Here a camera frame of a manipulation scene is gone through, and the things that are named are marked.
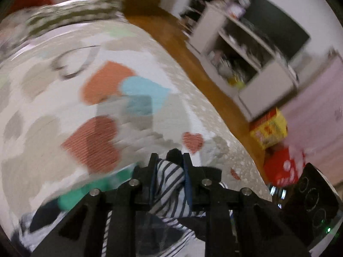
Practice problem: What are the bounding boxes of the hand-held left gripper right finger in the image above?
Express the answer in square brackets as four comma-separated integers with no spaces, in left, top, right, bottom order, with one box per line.
[183,153,312,257]

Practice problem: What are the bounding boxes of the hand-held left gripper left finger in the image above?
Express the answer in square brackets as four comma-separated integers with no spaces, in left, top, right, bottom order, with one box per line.
[31,153,159,257]

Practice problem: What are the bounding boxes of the striped pants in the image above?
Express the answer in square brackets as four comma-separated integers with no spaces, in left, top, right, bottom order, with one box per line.
[12,148,238,257]

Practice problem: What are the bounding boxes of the red box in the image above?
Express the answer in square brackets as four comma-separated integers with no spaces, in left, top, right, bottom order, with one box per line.
[264,146,306,187]

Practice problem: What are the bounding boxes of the yellow cardboard box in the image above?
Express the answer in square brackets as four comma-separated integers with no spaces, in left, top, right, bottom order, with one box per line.
[249,108,289,150]

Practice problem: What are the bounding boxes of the pink cloth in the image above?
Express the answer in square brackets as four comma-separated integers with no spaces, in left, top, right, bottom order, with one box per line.
[279,55,343,172]

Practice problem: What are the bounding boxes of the white shelf unit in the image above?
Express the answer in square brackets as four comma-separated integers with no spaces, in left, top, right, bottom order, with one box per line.
[187,4,299,121]

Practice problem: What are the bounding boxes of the heart printed blanket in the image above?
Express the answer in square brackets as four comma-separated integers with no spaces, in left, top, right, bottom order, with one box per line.
[0,19,272,247]

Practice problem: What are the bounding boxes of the black television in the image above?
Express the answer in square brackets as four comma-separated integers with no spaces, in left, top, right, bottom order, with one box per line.
[240,0,311,63]

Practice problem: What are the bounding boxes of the checkered pillow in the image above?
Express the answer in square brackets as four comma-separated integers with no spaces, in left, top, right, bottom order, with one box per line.
[25,0,125,39]

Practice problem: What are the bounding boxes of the red cushion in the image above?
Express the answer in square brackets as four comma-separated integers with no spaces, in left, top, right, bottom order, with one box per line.
[9,0,56,13]

